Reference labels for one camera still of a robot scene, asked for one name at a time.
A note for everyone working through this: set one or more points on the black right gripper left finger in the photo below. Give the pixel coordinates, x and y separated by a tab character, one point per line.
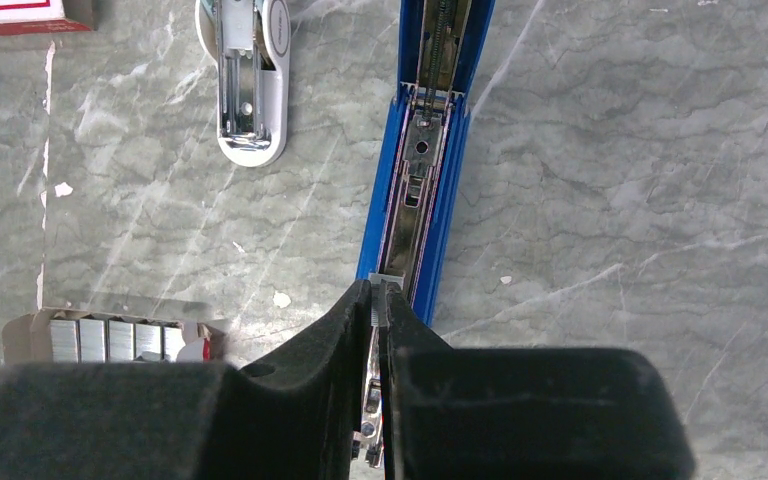
289	415

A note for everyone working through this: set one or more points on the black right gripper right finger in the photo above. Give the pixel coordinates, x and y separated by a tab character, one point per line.
522	413

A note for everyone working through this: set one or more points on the grey staple strip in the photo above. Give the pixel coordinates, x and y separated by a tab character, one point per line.
380	298

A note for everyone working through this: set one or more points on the grey staple strips tray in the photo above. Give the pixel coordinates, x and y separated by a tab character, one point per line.
74	336

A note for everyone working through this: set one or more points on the white red staple box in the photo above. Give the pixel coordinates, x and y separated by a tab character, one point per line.
20	17

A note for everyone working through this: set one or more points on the small white stapler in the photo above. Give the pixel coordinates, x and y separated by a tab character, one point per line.
249	42

